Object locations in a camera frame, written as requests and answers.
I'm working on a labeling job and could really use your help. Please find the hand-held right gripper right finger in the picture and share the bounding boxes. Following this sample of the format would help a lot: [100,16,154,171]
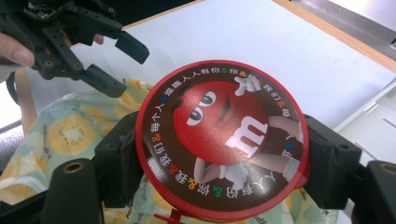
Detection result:
[302,113,363,211]

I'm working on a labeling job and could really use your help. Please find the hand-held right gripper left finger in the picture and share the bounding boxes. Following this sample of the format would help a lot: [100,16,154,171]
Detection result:
[93,111,146,209]

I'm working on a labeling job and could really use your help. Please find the lemon print cloth bag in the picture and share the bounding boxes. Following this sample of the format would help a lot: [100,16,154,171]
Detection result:
[0,78,340,224]

